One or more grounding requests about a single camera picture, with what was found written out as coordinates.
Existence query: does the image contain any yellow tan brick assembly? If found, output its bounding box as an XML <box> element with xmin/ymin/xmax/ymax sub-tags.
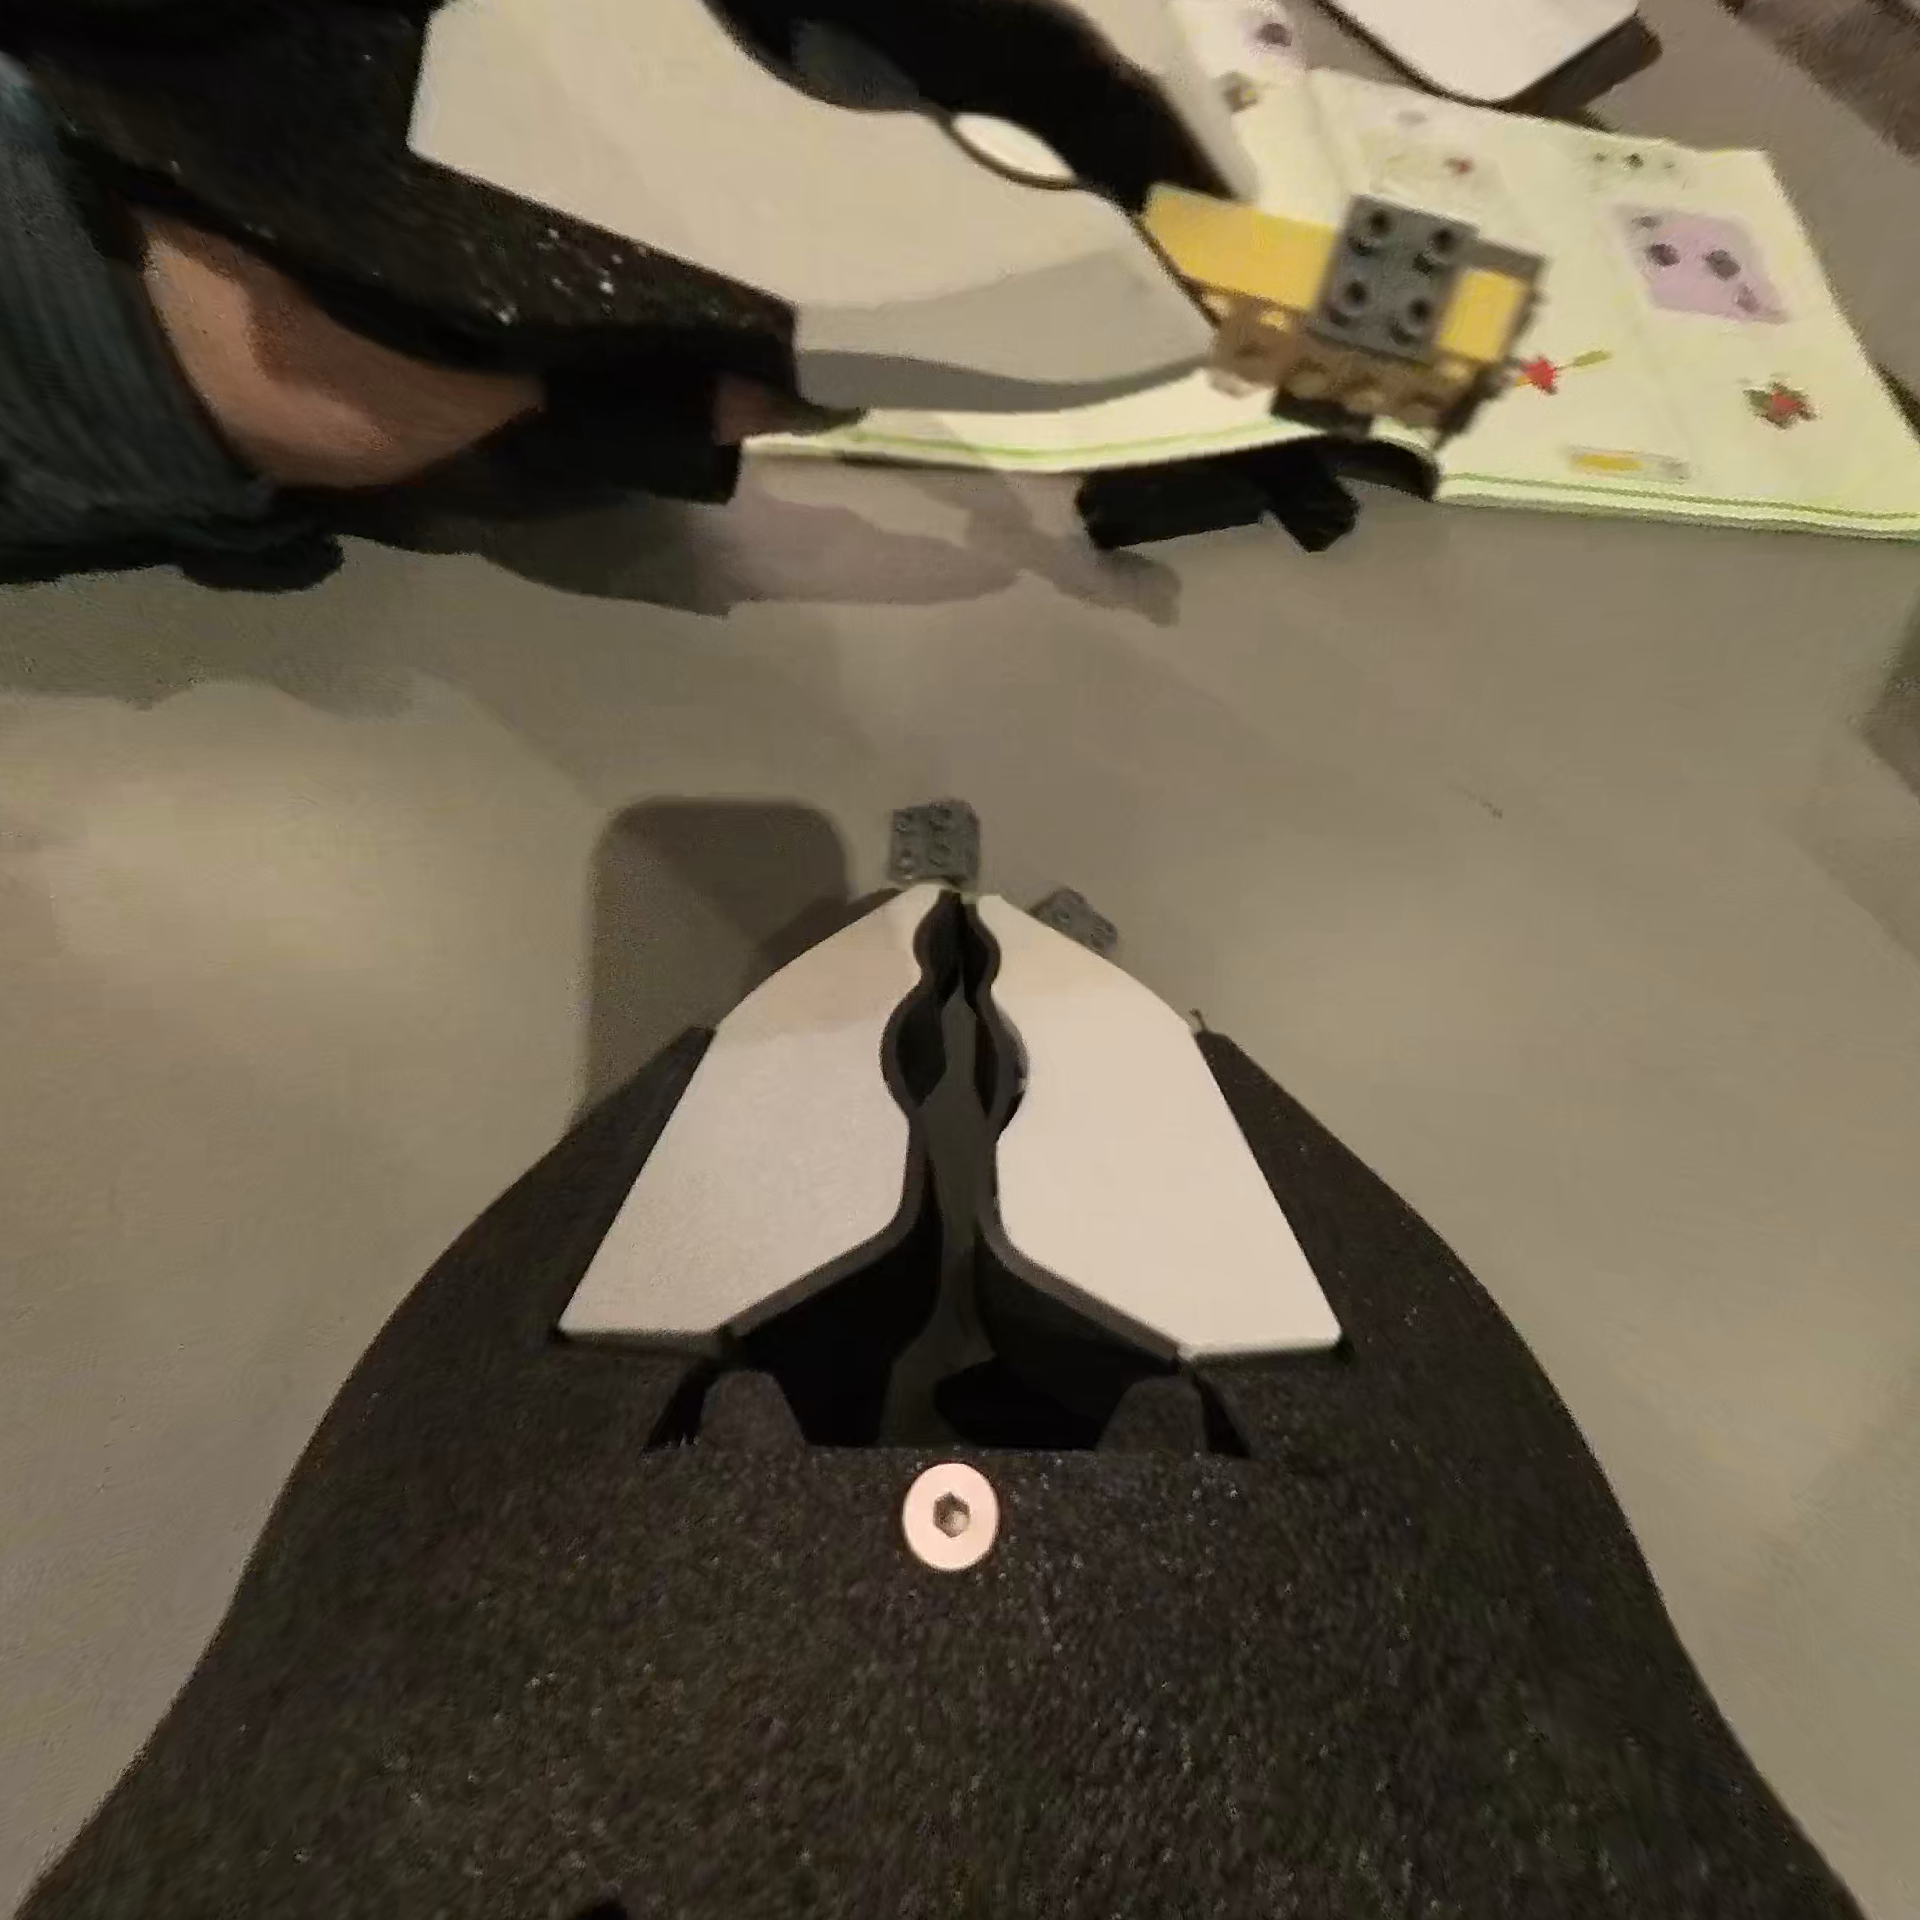
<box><xmin>1137</xmin><ymin>191</ymin><xmax>1547</xmax><ymax>440</ymax></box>

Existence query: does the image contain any person's left forearm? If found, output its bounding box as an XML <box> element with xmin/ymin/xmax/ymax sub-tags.
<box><xmin>0</xmin><ymin>58</ymin><xmax>354</xmax><ymax>586</ymax></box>

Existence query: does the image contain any grey desk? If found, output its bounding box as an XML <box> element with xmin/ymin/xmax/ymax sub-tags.
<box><xmin>0</xmin><ymin>0</ymin><xmax>1920</xmax><ymax>1920</ymax></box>

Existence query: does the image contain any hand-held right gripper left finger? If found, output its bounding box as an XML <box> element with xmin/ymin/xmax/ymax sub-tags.
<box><xmin>559</xmin><ymin>885</ymin><xmax>969</xmax><ymax>1344</ymax></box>

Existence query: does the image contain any white flat pad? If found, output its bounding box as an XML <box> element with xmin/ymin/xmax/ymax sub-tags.
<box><xmin>1319</xmin><ymin>0</ymin><xmax>1655</xmax><ymax>110</ymax></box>

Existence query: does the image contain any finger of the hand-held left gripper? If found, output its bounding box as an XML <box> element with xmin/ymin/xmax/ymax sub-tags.
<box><xmin>407</xmin><ymin>0</ymin><xmax>1220</xmax><ymax>376</ymax></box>
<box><xmin>717</xmin><ymin>0</ymin><xmax>1251</xmax><ymax>208</ymax></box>

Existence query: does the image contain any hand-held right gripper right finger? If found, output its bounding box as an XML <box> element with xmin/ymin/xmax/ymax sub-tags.
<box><xmin>960</xmin><ymin>890</ymin><xmax>1344</xmax><ymax>1366</ymax></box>

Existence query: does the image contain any person's left hand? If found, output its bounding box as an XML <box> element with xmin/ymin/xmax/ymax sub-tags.
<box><xmin>137</xmin><ymin>217</ymin><xmax>805</xmax><ymax>493</ymax></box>

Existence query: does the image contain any pale green instruction booklet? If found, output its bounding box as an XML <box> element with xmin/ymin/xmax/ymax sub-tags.
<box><xmin>751</xmin><ymin>0</ymin><xmax>1920</xmax><ymax>541</ymax></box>

